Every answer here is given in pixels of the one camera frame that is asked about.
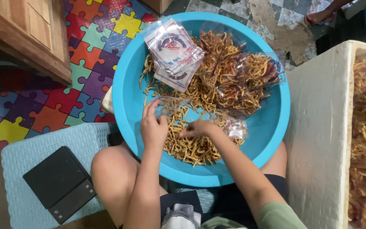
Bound stack of empty printed bags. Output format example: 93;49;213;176
141;18;205;93

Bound brown wooden cabinet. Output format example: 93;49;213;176
0;0;72;85

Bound brown cardboard box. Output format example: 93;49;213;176
139;0;174;15

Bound clear plastic bag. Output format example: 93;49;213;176
154;95;191;119

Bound person's right leg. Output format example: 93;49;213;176
259;141;288;179

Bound small part-filled snack packet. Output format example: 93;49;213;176
214;113;249;140

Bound heap of fried snack sticks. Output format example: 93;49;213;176
139;30;271;167

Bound light blue plastic stool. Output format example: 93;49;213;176
1;122;217;229

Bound black digital scale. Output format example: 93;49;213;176
23;146;97;225

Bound colourful puzzle floor mat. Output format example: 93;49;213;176
0;0;158;151

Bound blue plastic basin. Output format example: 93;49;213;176
112;12;291;188

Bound green shirt sleeve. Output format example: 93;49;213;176
257;201;308;229

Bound person's left leg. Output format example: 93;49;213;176
90;144;171;228

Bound white styrofoam box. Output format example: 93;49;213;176
282;40;366;229

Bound white plastic bag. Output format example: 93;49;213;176
101;85;115;115

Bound dark shorts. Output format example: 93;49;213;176
160;174;287;229

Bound person's leg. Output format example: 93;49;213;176
259;141;288;179
90;144;171;228

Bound person's left hand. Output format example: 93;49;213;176
140;99;169;150

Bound filled snack packet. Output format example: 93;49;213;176
214;79;268;114
242;52;288;89
198;22;248;77

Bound person's right hand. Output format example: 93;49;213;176
179;119;223;139

